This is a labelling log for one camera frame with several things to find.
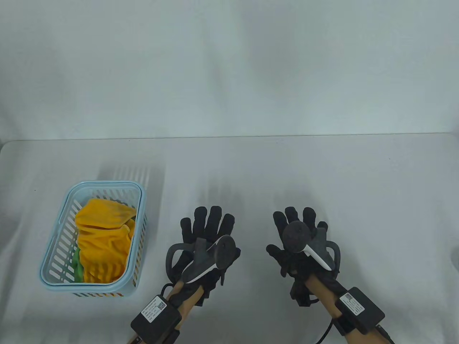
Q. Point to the person's right hand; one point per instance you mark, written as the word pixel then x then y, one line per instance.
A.
pixel 288 261

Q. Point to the person's left hand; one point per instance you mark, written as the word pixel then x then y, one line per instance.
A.
pixel 208 222

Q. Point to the yellow square towel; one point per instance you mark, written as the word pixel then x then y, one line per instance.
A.
pixel 104 222

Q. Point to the green towel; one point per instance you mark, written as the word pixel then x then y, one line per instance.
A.
pixel 77 267

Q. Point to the grey white tracker controller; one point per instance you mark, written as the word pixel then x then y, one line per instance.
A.
pixel 224 251
pixel 296 236

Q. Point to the black wrist sensor box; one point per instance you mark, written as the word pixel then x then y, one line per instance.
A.
pixel 360 308
pixel 156 317

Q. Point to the light blue plastic basket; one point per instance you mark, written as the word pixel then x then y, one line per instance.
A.
pixel 53 258

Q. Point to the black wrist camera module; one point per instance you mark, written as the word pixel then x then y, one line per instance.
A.
pixel 202 295
pixel 301 295

